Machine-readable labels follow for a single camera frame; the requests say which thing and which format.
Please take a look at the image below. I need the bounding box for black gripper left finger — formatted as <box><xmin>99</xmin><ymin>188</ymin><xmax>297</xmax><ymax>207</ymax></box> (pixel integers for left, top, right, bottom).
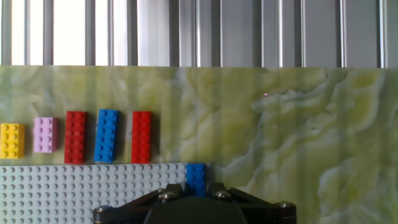
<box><xmin>93</xmin><ymin>182</ymin><xmax>187</xmax><ymax>224</ymax></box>

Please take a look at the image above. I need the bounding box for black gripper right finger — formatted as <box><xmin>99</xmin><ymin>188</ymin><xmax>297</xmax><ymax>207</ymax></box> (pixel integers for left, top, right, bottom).
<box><xmin>207</xmin><ymin>182</ymin><xmax>297</xmax><ymax>224</ymax></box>

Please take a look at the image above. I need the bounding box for blue long Lego brick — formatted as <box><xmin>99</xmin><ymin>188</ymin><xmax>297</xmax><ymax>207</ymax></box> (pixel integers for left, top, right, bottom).
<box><xmin>93</xmin><ymin>108</ymin><xmax>119</xmax><ymax>164</ymax></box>
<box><xmin>185</xmin><ymin>163</ymin><xmax>207</xmax><ymax>197</ymax></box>

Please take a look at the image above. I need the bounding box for grey Lego baseplate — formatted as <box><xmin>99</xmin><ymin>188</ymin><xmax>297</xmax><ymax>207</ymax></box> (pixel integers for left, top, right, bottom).
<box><xmin>0</xmin><ymin>162</ymin><xmax>214</xmax><ymax>224</ymax></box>

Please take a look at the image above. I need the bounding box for red long Lego brick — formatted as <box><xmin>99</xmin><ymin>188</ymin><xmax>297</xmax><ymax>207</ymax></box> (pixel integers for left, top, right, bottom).
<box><xmin>64</xmin><ymin>111</ymin><xmax>88</xmax><ymax>165</ymax></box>
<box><xmin>131</xmin><ymin>111</ymin><xmax>152</xmax><ymax>164</ymax></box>

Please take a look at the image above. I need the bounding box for pink Lego brick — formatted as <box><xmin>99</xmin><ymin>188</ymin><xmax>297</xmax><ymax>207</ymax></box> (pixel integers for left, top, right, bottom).
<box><xmin>33</xmin><ymin>116</ymin><xmax>59</xmax><ymax>154</ymax></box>

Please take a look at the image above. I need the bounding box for yellow Lego brick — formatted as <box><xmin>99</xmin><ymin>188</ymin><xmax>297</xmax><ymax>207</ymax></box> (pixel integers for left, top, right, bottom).
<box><xmin>0</xmin><ymin>123</ymin><xmax>25</xmax><ymax>159</ymax></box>

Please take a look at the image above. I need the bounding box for green marble pattern mat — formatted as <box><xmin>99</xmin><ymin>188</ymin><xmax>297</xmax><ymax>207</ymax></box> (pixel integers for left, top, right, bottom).
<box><xmin>0</xmin><ymin>65</ymin><xmax>398</xmax><ymax>224</ymax></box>

